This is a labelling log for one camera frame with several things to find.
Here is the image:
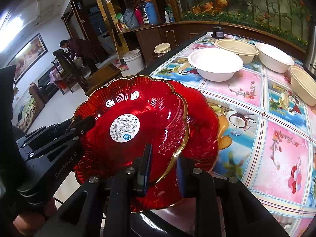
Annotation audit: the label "red plate stack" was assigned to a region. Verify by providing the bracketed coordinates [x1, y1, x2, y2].
[131, 80, 219, 212]

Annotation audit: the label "red plate with sticker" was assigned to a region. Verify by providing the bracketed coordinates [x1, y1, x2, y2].
[72, 75, 190, 185]

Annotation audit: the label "white bowl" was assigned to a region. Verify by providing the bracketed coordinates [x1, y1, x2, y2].
[255, 42, 295, 73]
[187, 48, 244, 82]

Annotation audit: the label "beige bowl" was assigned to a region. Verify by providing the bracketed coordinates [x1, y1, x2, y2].
[289, 66, 316, 106]
[215, 39, 259, 65]

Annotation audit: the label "cream bowls on stool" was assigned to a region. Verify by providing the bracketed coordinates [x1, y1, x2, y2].
[154, 43, 171, 54]

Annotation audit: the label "person's left hand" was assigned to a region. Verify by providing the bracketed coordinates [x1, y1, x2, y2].
[13, 198, 57, 236]

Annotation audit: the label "dark sofa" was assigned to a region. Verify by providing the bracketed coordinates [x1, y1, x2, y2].
[38, 67, 59, 104]

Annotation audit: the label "colourful patterned tablecloth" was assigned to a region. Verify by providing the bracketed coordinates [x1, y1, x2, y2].
[150, 34, 315, 236]

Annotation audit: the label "wooden chair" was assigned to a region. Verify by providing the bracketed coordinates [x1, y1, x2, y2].
[53, 49, 123, 96]

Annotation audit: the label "white plastic bucket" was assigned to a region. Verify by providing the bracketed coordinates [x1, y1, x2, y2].
[123, 49, 145, 76]

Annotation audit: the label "framed landscape painting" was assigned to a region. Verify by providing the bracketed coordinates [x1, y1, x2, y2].
[8, 33, 48, 84]

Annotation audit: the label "person in dark red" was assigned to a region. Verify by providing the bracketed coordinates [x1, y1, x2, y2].
[59, 38, 98, 75]

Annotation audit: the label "small black device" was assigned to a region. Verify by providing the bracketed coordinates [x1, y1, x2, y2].
[212, 26, 225, 39]

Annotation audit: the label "grey kettle jug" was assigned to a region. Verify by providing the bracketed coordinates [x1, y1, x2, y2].
[123, 8, 140, 29]

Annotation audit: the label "red thermos flask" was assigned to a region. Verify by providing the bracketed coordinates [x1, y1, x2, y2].
[134, 7, 144, 26]

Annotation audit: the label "white spray bottle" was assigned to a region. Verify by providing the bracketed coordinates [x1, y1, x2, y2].
[165, 11, 170, 24]

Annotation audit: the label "blue thermos flask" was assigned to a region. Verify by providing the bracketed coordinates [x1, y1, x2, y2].
[145, 2, 159, 25]

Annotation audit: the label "stainless steel thermos jug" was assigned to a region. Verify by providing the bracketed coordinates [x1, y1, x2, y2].
[303, 24, 316, 79]

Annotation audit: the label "artificial flower display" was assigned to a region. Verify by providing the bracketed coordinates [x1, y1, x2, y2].
[177, 0, 311, 49]

